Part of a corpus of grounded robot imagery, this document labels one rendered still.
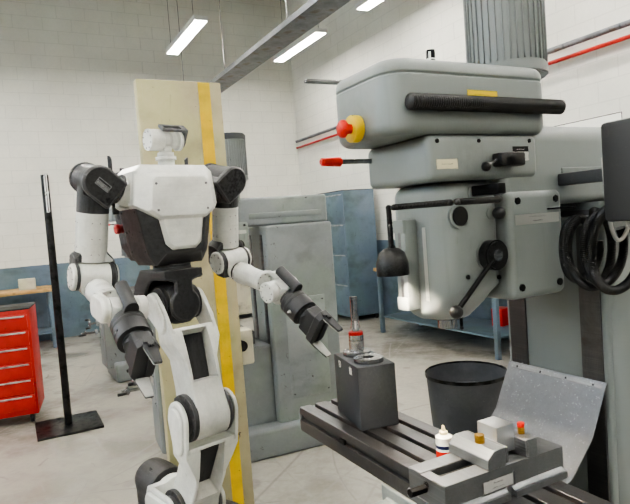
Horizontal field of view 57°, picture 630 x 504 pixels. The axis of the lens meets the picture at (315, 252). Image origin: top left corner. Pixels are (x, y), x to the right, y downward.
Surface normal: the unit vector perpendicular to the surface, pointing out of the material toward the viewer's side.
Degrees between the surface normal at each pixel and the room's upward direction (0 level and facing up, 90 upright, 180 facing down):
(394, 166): 90
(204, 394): 66
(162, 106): 90
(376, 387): 90
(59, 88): 90
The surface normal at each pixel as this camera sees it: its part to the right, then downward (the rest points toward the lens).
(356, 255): 0.47, 0.01
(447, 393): -0.67, 0.15
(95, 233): 0.59, 0.18
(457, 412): -0.49, 0.15
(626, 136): -0.88, 0.09
